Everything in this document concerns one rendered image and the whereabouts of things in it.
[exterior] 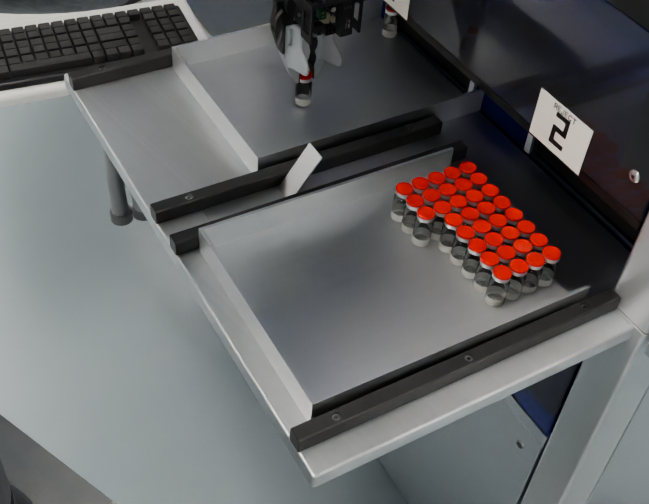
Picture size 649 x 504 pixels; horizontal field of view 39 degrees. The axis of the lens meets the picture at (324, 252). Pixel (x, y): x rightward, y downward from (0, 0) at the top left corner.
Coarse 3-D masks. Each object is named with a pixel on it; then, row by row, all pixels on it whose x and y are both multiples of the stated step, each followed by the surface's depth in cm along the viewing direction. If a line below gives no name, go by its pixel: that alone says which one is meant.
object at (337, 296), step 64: (320, 192) 106; (384, 192) 112; (256, 256) 102; (320, 256) 103; (384, 256) 104; (448, 256) 105; (256, 320) 92; (320, 320) 97; (384, 320) 97; (448, 320) 98; (512, 320) 94; (320, 384) 91; (384, 384) 89
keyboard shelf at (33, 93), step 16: (160, 0) 154; (176, 0) 154; (0, 16) 148; (16, 16) 148; (32, 16) 148; (48, 16) 149; (64, 16) 148; (80, 16) 148; (192, 16) 151; (64, 80) 136; (0, 96) 133; (16, 96) 133; (32, 96) 134; (48, 96) 135
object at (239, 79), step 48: (192, 48) 126; (240, 48) 130; (384, 48) 134; (240, 96) 123; (288, 96) 124; (336, 96) 125; (384, 96) 126; (432, 96) 126; (480, 96) 123; (240, 144) 113; (288, 144) 117; (336, 144) 115
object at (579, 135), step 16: (544, 96) 100; (544, 112) 101; (560, 112) 99; (544, 128) 102; (560, 128) 99; (576, 128) 97; (544, 144) 103; (560, 144) 100; (576, 144) 98; (576, 160) 99
